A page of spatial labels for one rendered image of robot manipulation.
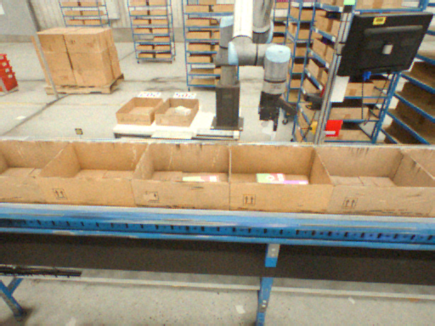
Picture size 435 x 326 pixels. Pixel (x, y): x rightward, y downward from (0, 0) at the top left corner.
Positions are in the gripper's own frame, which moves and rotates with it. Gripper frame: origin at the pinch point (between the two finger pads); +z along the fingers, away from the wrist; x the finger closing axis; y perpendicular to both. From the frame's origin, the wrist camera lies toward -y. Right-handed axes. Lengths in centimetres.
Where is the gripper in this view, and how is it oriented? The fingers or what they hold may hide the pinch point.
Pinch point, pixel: (273, 135)
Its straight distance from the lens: 123.6
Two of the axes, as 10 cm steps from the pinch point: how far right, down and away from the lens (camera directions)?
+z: 0.1, 8.3, 5.5
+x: -0.5, 5.5, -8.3
